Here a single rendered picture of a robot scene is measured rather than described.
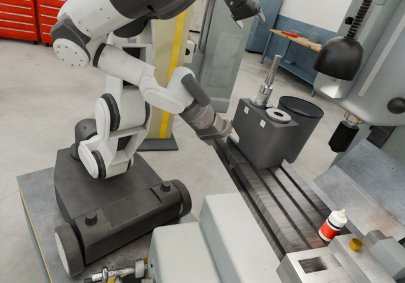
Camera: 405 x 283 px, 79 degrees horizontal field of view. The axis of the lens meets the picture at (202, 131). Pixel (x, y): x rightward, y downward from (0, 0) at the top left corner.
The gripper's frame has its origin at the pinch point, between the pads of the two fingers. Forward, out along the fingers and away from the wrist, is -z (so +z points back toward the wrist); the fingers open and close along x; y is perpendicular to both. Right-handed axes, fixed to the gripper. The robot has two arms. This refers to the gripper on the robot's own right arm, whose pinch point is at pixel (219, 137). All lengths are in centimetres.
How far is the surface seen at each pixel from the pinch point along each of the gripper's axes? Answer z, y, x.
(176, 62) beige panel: -36, 115, -93
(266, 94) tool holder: -7.0, 22.2, 11.2
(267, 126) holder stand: -9.1, 8.9, 12.2
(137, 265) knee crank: -17, -41, -36
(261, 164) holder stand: -19.2, -0.1, 6.8
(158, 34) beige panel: -8, 118, -91
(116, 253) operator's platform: -24, -39, -58
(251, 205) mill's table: -19.8, -15.4, 4.8
